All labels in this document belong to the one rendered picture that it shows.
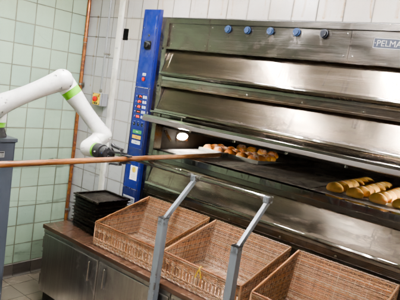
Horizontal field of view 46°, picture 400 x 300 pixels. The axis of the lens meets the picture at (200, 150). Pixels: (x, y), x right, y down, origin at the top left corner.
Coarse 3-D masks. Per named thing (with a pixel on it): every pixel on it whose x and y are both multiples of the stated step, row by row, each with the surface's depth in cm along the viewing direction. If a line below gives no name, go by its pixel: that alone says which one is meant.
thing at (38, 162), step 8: (24, 160) 224; (32, 160) 227; (40, 160) 230; (48, 160) 233; (56, 160) 236; (64, 160) 240; (72, 160) 244; (80, 160) 248; (88, 160) 251; (96, 160) 256; (104, 160) 260; (112, 160) 264; (120, 160) 269; (128, 160) 274; (136, 160) 279; (144, 160) 285
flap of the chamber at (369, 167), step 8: (152, 120) 317; (160, 120) 313; (184, 128) 299; (192, 128) 295; (216, 136) 296; (224, 136) 280; (232, 136) 277; (256, 144) 266; (264, 144) 263; (272, 144) 260; (288, 152) 271; (296, 152) 251; (304, 152) 248; (312, 152) 245; (328, 160) 240; (336, 160) 237; (344, 160) 235; (368, 168) 227; (376, 168) 225; (384, 168) 223
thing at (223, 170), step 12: (204, 168) 309; (216, 168) 303; (228, 168) 299; (252, 180) 286; (264, 180) 280; (276, 180) 281; (300, 192) 266; (312, 192) 261; (336, 204) 253; (348, 204) 249; (360, 204) 246; (384, 216) 237; (396, 216) 234
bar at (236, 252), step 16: (192, 176) 265; (240, 192) 246; (256, 192) 241; (160, 224) 251; (256, 224) 231; (160, 240) 251; (240, 240) 225; (160, 256) 253; (240, 256) 224; (160, 272) 256; (224, 288) 225
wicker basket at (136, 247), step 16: (128, 208) 321; (144, 208) 334; (160, 208) 327; (176, 208) 320; (96, 224) 300; (112, 224) 313; (128, 224) 324; (144, 224) 332; (176, 224) 316; (192, 224) 310; (96, 240) 301; (112, 240) 311; (128, 240) 283; (144, 240) 321; (176, 240) 281; (128, 256) 283; (144, 256) 275
